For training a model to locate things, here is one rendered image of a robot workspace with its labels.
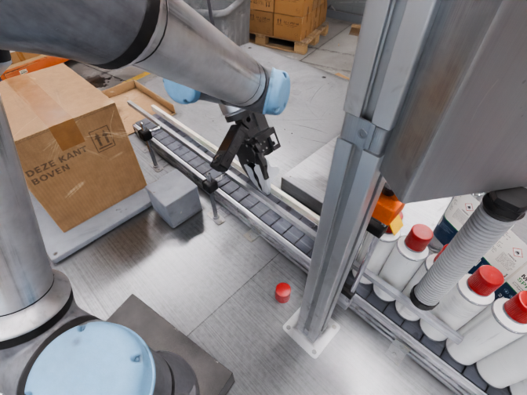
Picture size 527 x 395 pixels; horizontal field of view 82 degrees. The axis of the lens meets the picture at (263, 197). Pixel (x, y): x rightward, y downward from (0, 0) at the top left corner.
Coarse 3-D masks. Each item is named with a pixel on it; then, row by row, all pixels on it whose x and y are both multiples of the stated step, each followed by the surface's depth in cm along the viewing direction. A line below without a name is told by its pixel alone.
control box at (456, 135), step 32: (448, 0) 18; (480, 0) 16; (512, 0) 14; (448, 32) 18; (480, 32) 16; (512, 32) 16; (448, 64) 18; (480, 64) 17; (512, 64) 17; (416, 96) 21; (448, 96) 18; (480, 96) 18; (512, 96) 19; (416, 128) 22; (448, 128) 20; (480, 128) 20; (512, 128) 21; (384, 160) 27; (416, 160) 22; (448, 160) 22; (480, 160) 23; (512, 160) 23; (416, 192) 24; (448, 192) 25; (480, 192) 26
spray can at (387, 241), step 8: (400, 216) 50; (368, 232) 56; (400, 232) 54; (368, 240) 56; (384, 240) 52; (392, 240) 52; (376, 248) 55; (384, 248) 54; (392, 248) 55; (360, 256) 60; (376, 256) 56; (384, 256) 56; (368, 264) 59; (376, 264) 58; (352, 272) 66; (376, 272) 60; (360, 280) 64; (368, 280) 63
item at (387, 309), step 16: (176, 128) 104; (176, 144) 97; (192, 160) 92; (240, 176) 87; (240, 192) 83; (256, 208) 79; (288, 208) 79; (272, 224) 76; (288, 224) 75; (288, 240) 72; (304, 240) 72; (368, 288) 64; (384, 304) 61; (400, 320) 59; (416, 336) 57; (432, 352) 56; (464, 368) 53; (480, 384) 52
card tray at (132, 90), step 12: (120, 84) 127; (132, 84) 131; (108, 96) 126; (120, 96) 127; (132, 96) 127; (144, 96) 127; (156, 96) 123; (120, 108) 121; (132, 108) 121; (144, 108) 121; (168, 108) 121; (132, 120) 115; (132, 132) 110
